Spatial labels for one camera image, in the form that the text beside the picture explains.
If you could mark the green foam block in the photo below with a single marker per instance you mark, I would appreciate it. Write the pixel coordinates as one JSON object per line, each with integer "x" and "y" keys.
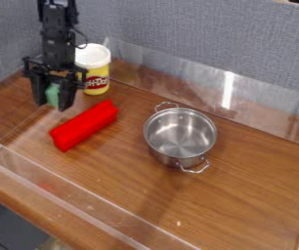
{"x": 51, "y": 94}

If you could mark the red foam block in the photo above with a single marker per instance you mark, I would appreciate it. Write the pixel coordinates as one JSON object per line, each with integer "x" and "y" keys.
{"x": 79, "y": 127}

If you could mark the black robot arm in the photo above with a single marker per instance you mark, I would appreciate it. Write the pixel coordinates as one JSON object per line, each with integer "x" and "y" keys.
{"x": 61, "y": 39}

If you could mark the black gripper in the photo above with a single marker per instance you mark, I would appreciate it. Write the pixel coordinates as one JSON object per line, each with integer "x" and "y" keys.
{"x": 69, "y": 77}

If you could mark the clear acrylic barrier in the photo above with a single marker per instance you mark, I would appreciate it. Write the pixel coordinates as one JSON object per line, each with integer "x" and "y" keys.
{"x": 103, "y": 196}

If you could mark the stainless steel pot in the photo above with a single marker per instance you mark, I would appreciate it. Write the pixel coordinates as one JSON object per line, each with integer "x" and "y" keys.
{"x": 179, "y": 135}

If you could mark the yellow play-doh can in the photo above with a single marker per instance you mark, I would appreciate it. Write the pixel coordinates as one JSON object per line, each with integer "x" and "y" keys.
{"x": 93, "y": 58}

